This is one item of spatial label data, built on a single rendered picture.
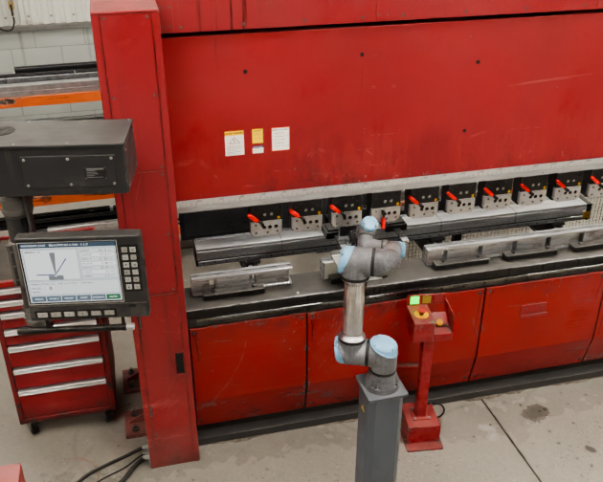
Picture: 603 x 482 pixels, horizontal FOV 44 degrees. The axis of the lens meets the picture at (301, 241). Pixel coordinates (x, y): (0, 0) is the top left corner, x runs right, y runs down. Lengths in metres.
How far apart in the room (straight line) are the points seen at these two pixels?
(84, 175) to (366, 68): 1.37
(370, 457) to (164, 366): 1.05
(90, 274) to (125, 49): 0.86
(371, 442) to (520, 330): 1.30
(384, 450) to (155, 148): 1.65
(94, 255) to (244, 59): 1.06
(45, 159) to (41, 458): 2.01
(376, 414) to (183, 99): 1.58
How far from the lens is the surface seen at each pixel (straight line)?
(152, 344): 3.57
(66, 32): 7.59
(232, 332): 3.72
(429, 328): 3.73
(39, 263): 2.89
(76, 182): 2.73
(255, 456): 4.08
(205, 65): 3.23
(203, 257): 3.90
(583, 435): 4.46
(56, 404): 4.24
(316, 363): 3.95
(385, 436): 3.41
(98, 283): 2.89
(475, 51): 3.58
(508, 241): 4.12
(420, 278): 3.86
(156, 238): 3.28
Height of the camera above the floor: 2.89
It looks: 29 degrees down
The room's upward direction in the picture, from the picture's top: straight up
